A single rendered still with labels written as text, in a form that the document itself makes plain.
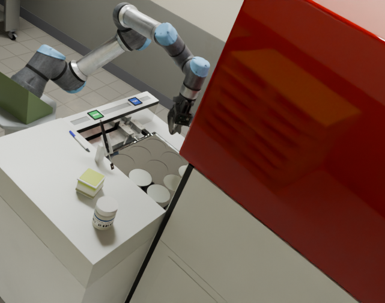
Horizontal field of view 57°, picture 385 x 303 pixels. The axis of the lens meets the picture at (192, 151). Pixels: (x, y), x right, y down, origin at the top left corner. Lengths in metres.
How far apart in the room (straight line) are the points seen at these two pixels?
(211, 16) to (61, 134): 2.07
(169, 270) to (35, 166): 0.66
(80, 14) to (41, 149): 2.78
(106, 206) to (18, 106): 0.78
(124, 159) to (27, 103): 0.49
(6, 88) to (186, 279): 1.14
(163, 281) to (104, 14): 2.90
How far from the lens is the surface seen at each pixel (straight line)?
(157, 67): 3.64
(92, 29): 4.03
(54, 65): 1.81
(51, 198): 1.31
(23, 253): 1.58
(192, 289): 1.50
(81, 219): 1.26
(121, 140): 1.72
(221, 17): 3.25
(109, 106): 1.78
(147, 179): 1.54
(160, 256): 1.52
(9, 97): 1.81
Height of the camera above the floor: 1.96
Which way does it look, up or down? 37 degrees down
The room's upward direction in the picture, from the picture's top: 25 degrees clockwise
